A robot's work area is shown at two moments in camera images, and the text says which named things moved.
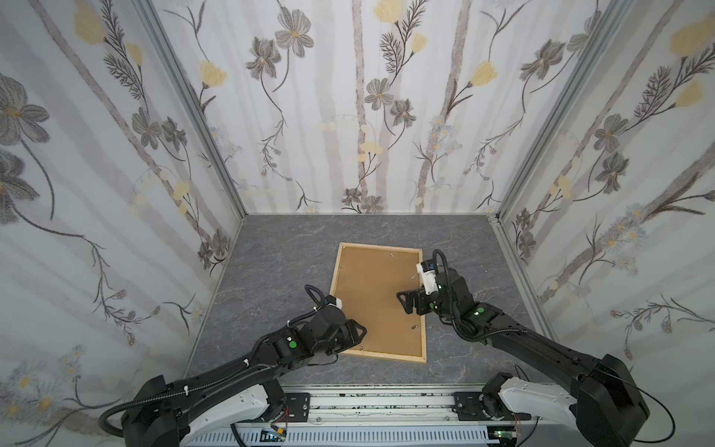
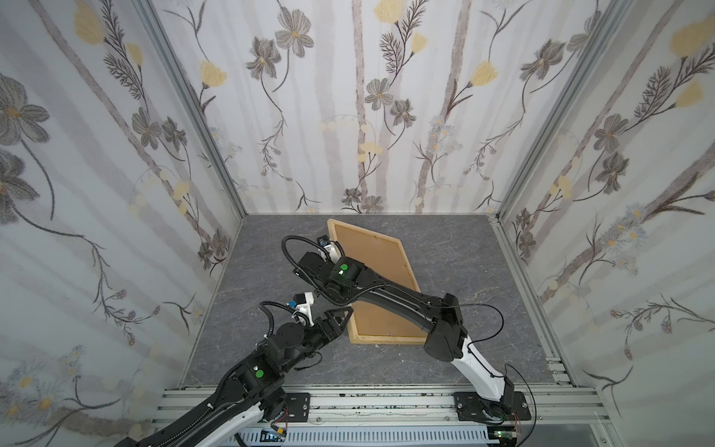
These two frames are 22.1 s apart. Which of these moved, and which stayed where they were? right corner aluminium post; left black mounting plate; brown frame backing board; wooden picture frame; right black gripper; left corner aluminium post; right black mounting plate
Moved: wooden picture frame; right black gripper; brown frame backing board
Stayed: left corner aluminium post; left black mounting plate; right corner aluminium post; right black mounting plate
